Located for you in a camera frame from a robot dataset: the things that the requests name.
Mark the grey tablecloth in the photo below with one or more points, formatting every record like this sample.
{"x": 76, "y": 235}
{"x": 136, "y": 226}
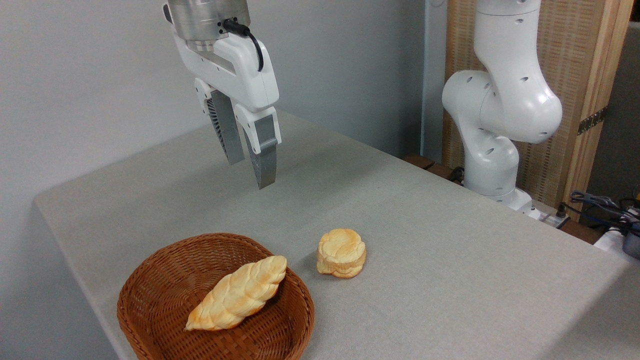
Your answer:
{"x": 400, "y": 250}

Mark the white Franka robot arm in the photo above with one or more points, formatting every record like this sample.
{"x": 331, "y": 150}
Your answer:
{"x": 505, "y": 100}

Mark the silver metal wrist flange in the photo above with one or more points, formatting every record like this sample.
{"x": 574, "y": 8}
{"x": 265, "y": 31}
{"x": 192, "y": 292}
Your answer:
{"x": 205, "y": 17}

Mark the wooden woven folding screen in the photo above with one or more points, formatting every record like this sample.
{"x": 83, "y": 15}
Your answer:
{"x": 580, "y": 55}

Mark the long braided bread loaf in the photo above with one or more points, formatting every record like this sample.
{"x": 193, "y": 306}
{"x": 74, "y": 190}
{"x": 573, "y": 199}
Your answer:
{"x": 237, "y": 295}

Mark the round bread bun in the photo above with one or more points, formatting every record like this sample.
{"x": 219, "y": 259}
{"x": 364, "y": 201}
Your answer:
{"x": 341, "y": 252}

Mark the brown wooden ledge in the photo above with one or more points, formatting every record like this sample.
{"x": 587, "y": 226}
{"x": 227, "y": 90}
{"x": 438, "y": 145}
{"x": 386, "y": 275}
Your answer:
{"x": 425, "y": 164}

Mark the metal screen hinge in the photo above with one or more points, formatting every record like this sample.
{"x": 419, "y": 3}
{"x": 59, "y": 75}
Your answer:
{"x": 592, "y": 120}

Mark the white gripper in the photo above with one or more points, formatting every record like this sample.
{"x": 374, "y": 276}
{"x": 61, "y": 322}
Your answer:
{"x": 240, "y": 65}

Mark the brown woven wicker basket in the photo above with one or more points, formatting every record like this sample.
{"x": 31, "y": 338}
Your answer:
{"x": 165, "y": 280}

